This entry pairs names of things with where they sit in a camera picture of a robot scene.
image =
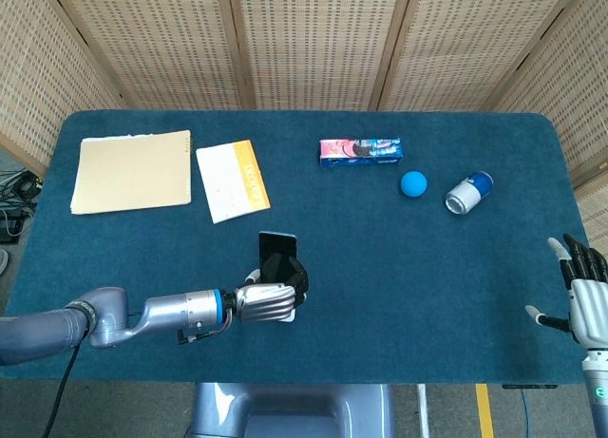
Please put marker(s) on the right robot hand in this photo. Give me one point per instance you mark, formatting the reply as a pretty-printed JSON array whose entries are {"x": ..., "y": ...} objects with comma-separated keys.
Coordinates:
[{"x": 582, "y": 302}]

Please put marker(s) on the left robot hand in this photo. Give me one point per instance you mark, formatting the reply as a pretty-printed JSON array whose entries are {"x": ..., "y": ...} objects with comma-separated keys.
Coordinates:
[{"x": 275, "y": 293}]

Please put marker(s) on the black smartphone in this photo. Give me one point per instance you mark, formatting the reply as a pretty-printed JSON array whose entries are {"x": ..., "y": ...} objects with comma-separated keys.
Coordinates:
[{"x": 274, "y": 257}]

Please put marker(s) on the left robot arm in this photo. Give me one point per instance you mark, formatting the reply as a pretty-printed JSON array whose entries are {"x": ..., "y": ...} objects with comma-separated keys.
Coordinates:
[{"x": 119, "y": 317}]

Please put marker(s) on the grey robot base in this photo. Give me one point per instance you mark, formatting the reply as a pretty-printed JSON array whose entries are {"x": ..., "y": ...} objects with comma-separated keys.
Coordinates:
[{"x": 292, "y": 410}]

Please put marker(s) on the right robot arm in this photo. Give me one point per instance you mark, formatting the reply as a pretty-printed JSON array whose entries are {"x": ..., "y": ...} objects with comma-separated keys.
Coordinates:
[{"x": 597, "y": 393}]

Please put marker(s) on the blue table mat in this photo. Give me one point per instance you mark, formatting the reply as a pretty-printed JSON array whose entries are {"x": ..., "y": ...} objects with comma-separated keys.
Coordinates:
[{"x": 380, "y": 276}]

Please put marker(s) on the white and orange booklet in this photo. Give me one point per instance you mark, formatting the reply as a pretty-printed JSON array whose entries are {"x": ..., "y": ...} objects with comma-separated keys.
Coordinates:
[{"x": 230, "y": 181}]

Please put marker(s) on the blue and silver can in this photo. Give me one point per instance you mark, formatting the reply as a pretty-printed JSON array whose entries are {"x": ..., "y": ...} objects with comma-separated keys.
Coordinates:
[{"x": 468, "y": 192}]

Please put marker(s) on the blue cookie box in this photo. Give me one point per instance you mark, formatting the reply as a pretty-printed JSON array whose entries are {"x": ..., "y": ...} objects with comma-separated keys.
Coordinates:
[{"x": 361, "y": 152}]

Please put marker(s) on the blue ball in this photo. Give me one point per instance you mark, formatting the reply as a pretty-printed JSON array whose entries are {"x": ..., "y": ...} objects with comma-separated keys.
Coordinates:
[{"x": 413, "y": 183}]

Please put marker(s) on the beige paper folder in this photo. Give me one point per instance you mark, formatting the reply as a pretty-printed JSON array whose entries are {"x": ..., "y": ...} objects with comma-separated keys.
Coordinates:
[{"x": 133, "y": 174}]

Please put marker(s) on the white table leg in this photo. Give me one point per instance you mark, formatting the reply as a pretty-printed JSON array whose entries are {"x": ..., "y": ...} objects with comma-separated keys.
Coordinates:
[{"x": 423, "y": 410}]

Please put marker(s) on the woven folding screen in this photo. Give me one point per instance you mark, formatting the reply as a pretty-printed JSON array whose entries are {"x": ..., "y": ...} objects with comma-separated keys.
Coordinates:
[{"x": 304, "y": 43}]

